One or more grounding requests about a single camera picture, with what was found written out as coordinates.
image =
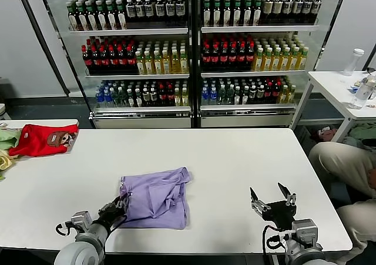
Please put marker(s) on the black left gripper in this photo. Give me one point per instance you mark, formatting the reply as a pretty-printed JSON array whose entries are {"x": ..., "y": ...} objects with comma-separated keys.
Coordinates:
[{"x": 108, "y": 218}]

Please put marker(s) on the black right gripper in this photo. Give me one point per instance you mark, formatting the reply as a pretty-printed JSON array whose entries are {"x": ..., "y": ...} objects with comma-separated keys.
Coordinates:
[{"x": 280, "y": 215}]

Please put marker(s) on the purple printed t-shirt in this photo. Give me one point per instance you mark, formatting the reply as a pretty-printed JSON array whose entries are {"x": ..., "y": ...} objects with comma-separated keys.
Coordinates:
[{"x": 158, "y": 200}]

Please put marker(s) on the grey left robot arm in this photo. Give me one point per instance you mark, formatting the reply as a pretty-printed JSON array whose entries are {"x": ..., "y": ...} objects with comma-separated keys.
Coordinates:
[{"x": 79, "y": 253}]

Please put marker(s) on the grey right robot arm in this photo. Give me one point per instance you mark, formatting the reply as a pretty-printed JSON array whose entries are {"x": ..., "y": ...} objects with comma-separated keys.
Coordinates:
[{"x": 305, "y": 257}]

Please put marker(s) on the red dark clothes pile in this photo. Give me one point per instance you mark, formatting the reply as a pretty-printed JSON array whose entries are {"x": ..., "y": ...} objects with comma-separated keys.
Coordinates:
[{"x": 323, "y": 134}]

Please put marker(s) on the green clothes pile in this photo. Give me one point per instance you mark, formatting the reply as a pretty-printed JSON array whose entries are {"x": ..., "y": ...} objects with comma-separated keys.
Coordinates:
[{"x": 361, "y": 134}]

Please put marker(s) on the person's bare hand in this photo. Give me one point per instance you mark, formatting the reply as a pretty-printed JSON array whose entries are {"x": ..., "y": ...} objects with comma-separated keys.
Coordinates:
[{"x": 372, "y": 177}]

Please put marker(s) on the dark mesh storage crate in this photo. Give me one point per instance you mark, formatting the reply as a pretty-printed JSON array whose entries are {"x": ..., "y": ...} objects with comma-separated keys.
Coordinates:
[{"x": 304, "y": 140}]

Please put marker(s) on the person in beige trousers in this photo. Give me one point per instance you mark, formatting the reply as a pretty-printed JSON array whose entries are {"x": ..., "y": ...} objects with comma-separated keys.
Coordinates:
[{"x": 337, "y": 162}]

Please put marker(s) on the glass beverage display cabinet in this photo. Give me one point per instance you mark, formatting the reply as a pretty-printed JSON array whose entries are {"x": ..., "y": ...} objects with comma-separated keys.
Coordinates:
[
  {"x": 141, "y": 119},
  {"x": 246, "y": 119}
]

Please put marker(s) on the red bear-print t-shirt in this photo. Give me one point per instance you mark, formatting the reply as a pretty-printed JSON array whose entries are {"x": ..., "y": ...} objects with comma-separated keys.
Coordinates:
[{"x": 35, "y": 141}]

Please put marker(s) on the small blue water bottle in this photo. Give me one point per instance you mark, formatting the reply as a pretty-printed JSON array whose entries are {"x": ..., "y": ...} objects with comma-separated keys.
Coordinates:
[
  {"x": 108, "y": 99},
  {"x": 205, "y": 97},
  {"x": 213, "y": 96},
  {"x": 99, "y": 99}
]

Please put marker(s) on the small dark bottle white cap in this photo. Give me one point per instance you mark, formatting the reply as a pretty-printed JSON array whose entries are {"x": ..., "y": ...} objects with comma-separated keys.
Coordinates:
[
  {"x": 138, "y": 98},
  {"x": 238, "y": 96},
  {"x": 153, "y": 96},
  {"x": 253, "y": 94},
  {"x": 245, "y": 96},
  {"x": 260, "y": 94},
  {"x": 130, "y": 99},
  {"x": 146, "y": 96}
]

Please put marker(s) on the small green clear bottle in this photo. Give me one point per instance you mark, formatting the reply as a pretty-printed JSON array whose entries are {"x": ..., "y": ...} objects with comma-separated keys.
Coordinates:
[
  {"x": 230, "y": 96},
  {"x": 116, "y": 98},
  {"x": 222, "y": 96}
]

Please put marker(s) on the small yellow tea bottle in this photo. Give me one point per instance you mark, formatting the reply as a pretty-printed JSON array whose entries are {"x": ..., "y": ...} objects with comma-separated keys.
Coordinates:
[
  {"x": 185, "y": 98},
  {"x": 292, "y": 94},
  {"x": 177, "y": 98},
  {"x": 283, "y": 94}
]

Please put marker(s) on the small red-cap cola bottle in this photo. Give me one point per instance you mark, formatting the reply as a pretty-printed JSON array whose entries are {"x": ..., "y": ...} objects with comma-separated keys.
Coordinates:
[
  {"x": 162, "y": 96},
  {"x": 275, "y": 94},
  {"x": 268, "y": 94},
  {"x": 170, "y": 96}
]

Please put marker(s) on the pale yellow garment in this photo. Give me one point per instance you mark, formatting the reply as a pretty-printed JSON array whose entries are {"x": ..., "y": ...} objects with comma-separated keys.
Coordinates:
[{"x": 4, "y": 162}]

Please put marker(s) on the light green garment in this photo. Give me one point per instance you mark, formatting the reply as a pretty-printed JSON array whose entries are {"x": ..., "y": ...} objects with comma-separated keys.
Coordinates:
[{"x": 7, "y": 138}]

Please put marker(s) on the white metal-legged side table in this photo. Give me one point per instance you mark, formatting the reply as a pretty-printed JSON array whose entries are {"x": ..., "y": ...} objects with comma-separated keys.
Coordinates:
[{"x": 329, "y": 83}]

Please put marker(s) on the clear bottle grey lid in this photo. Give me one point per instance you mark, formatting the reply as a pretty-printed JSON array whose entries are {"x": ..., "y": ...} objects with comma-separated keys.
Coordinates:
[{"x": 359, "y": 96}]

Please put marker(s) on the white patterned cloth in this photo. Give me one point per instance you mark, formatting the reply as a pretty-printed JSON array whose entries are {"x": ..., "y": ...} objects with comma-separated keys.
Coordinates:
[{"x": 3, "y": 124}]

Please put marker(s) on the blue yellow small packet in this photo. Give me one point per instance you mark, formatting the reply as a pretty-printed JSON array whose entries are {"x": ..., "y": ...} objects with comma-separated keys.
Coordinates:
[{"x": 355, "y": 85}]

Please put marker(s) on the clear bottle white cap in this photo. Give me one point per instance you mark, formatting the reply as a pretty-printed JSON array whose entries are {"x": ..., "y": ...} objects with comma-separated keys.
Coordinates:
[{"x": 352, "y": 63}]

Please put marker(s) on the black metal pole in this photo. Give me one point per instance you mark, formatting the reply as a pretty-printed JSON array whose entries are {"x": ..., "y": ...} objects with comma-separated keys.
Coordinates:
[{"x": 43, "y": 38}]

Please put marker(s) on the green-cap white-label tea bottle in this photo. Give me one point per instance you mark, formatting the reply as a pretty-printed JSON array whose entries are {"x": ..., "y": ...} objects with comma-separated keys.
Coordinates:
[
  {"x": 237, "y": 14},
  {"x": 257, "y": 13},
  {"x": 247, "y": 14},
  {"x": 82, "y": 19},
  {"x": 121, "y": 18},
  {"x": 72, "y": 19},
  {"x": 112, "y": 18},
  {"x": 102, "y": 18},
  {"x": 92, "y": 19},
  {"x": 226, "y": 14},
  {"x": 207, "y": 15},
  {"x": 216, "y": 15}
]

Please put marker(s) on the dark drink bottle beige label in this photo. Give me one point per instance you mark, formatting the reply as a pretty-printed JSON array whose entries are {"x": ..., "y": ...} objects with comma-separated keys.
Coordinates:
[
  {"x": 267, "y": 8},
  {"x": 297, "y": 7},
  {"x": 307, "y": 6},
  {"x": 288, "y": 7},
  {"x": 316, "y": 6},
  {"x": 277, "y": 8}
]

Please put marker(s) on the dark drink bottle white label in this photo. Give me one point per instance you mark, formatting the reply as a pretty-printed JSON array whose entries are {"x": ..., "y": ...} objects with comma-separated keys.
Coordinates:
[
  {"x": 140, "y": 10},
  {"x": 130, "y": 10},
  {"x": 160, "y": 10},
  {"x": 170, "y": 9},
  {"x": 149, "y": 10},
  {"x": 180, "y": 9}
]

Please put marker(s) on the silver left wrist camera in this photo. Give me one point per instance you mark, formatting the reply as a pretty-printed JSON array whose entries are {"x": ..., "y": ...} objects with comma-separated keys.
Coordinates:
[{"x": 81, "y": 219}]

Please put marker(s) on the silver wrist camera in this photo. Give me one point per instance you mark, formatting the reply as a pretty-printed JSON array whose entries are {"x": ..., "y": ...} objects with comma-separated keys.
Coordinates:
[
  {"x": 81, "y": 219},
  {"x": 305, "y": 229}
]

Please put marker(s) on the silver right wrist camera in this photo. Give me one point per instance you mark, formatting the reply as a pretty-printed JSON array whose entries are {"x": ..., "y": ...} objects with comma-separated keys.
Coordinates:
[{"x": 305, "y": 229}]

